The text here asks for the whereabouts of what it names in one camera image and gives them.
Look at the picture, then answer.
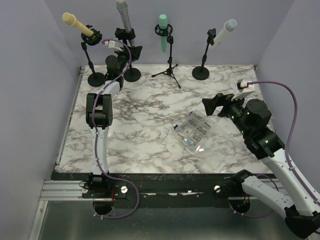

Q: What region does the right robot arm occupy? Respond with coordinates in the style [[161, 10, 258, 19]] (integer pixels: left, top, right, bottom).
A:
[[202, 93, 320, 239]]

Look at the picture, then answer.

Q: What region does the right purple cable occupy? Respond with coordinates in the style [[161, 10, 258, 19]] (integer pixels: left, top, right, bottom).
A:
[[228, 80, 320, 218]]

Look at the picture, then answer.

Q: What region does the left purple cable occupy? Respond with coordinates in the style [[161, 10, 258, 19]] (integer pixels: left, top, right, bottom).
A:
[[92, 38, 140, 220]]

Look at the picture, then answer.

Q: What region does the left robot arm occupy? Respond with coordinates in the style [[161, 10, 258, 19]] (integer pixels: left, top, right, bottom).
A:
[[85, 45, 143, 177]]

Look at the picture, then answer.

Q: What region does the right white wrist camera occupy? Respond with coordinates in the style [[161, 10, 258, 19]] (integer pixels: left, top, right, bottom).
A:
[[231, 78, 256, 101]]

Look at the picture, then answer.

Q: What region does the black round-base stand right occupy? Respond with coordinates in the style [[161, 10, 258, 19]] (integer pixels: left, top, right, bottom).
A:
[[192, 28, 217, 81]]

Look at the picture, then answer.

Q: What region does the black shock-mount round-base stand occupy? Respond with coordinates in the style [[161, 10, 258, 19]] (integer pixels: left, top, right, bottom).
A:
[[80, 24, 106, 88]]

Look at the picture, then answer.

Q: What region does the white microphone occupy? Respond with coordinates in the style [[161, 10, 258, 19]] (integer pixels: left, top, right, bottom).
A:
[[209, 19, 238, 49]]

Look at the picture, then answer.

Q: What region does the aluminium frame rail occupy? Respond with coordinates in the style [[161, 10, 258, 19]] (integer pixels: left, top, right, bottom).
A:
[[39, 180, 84, 201]]

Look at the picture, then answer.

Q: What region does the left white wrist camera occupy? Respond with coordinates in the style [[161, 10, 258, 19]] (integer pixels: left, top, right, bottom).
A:
[[102, 40, 123, 53]]

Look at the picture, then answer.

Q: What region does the black tripod microphone stand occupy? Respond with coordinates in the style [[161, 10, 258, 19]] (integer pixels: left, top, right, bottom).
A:
[[151, 23, 182, 89]]

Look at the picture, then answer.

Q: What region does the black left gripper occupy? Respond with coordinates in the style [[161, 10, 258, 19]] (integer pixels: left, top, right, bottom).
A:
[[112, 45, 140, 75]]

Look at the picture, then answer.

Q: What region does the clear screw organizer box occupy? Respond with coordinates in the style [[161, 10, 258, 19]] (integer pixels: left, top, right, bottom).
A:
[[173, 110, 227, 170]]

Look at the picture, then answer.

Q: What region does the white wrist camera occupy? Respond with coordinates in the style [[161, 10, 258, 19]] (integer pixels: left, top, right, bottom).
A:
[[231, 78, 256, 101], [102, 40, 123, 53]]

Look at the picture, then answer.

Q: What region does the beige microphone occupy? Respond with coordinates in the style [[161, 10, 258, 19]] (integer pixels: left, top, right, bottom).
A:
[[62, 12, 94, 37]]

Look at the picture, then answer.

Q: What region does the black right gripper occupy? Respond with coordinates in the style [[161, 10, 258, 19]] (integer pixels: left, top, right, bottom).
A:
[[203, 90, 251, 136]]

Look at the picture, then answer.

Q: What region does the grey microphone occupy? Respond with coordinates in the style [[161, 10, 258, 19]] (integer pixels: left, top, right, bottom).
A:
[[116, 0, 136, 47]]

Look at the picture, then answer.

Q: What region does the green microphone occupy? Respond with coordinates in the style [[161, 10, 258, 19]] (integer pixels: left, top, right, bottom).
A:
[[158, 14, 168, 53]]

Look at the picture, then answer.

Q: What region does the black clip microphone stand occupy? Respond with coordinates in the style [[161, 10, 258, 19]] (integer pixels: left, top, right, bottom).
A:
[[115, 28, 141, 83]]

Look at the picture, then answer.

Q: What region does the purple cable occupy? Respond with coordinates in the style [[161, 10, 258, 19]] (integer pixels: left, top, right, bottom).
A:
[[228, 80, 320, 218], [92, 38, 140, 220]]

